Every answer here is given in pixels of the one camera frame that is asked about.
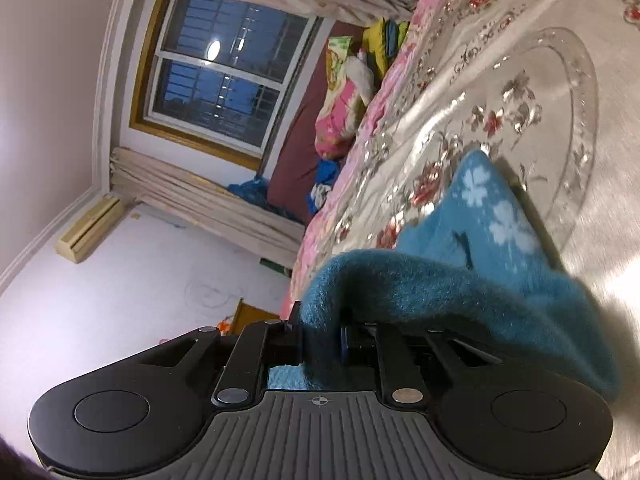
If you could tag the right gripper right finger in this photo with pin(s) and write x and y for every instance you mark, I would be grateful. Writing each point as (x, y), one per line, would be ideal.
(380, 350)

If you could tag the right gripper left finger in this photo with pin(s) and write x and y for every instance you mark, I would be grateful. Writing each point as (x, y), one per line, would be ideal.
(260, 347)

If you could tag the teal fleece garment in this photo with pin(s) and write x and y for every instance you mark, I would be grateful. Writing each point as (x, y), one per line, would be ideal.
(474, 266)

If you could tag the yellow blue folded clothes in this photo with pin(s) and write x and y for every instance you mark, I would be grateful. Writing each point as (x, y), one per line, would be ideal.
(382, 42)

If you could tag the wooden side desk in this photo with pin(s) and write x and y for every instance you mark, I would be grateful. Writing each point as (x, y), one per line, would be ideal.
(244, 315)

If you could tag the orange object on desk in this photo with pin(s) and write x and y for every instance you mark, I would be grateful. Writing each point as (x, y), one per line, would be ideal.
(224, 327)

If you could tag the blue plastic bag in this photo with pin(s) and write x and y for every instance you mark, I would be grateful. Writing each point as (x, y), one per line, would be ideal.
(252, 191)

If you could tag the left beige curtain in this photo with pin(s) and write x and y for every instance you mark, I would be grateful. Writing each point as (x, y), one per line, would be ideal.
(207, 205)

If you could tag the blue white crumpled garment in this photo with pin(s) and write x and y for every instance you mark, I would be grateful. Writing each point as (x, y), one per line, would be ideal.
(327, 173)

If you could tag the folded pink yellow quilt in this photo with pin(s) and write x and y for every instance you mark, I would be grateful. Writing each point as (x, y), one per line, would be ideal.
(350, 88)

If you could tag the pink floral quilt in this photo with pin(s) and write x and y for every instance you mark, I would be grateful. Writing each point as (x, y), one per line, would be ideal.
(321, 227)

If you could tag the window with metal bars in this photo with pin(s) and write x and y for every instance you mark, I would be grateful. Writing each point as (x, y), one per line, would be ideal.
(221, 77)

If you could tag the silver floral bedspread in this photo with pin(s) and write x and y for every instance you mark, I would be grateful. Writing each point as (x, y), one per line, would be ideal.
(549, 91)

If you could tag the green bottle by wall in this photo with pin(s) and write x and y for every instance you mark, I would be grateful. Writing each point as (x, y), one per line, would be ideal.
(276, 267)

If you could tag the beige wall air conditioner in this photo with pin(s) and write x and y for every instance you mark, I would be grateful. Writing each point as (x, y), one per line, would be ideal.
(78, 243)

